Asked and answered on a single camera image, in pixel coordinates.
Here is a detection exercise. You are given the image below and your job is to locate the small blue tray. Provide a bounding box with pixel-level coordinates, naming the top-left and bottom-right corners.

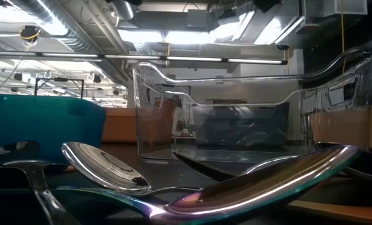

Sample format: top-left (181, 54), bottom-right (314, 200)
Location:
top-left (0, 93), bottom-right (108, 165)

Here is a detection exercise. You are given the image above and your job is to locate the clear plastic bin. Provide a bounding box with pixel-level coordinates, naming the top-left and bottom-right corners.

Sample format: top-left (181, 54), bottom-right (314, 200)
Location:
top-left (132, 46), bottom-right (372, 162)

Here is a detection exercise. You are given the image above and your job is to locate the silver spoon orange handle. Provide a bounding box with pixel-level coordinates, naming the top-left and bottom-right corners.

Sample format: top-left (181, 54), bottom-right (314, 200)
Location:
top-left (243, 155), bottom-right (302, 176)
top-left (61, 141), bottom-right (372, 223)

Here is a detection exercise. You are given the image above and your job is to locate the black metal rack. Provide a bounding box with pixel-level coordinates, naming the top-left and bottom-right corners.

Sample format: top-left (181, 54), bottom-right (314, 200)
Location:
top-left (33, 77), bottom-right (86, 100)

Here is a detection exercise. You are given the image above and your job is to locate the black monitor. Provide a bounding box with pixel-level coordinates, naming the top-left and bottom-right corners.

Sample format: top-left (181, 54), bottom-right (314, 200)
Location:
top-left (205, 99), bottom-right (248, 106)

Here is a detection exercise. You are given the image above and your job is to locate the white ceiling unit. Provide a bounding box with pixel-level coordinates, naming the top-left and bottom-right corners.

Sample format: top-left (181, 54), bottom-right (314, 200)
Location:
top-left (322, 0), bottom-right (368, 19)

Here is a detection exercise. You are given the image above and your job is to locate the grey ceiling box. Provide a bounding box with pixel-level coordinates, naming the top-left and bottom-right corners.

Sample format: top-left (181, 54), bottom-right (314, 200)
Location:
top-left (186, 8), bottom-right (211, 32)

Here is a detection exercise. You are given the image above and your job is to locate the large orange plastic bin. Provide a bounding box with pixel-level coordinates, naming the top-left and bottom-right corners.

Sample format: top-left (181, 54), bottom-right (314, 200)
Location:
top-left (101, 102), bottom-right (177, 144)

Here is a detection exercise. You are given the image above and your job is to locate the silver ventilation duct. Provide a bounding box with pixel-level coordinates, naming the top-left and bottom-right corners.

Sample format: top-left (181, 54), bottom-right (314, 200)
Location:
top-left (4, 0), bottom-right (133, 87)

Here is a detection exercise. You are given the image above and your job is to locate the black ceiling cable reel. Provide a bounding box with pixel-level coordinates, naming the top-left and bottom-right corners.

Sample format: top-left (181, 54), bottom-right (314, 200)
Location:
top-left (19, 24), bottom-right (42, 44)

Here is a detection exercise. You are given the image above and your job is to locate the pile of assorted spoons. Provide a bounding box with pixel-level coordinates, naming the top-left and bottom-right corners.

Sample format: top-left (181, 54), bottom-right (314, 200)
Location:
top-left (0, 142), bottom-right (372, 225)

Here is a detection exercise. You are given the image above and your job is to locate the long ceiling light bar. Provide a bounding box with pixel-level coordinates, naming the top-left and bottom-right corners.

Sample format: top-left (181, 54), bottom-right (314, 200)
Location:
top-left (0, 51), bottom-right (289, 66)

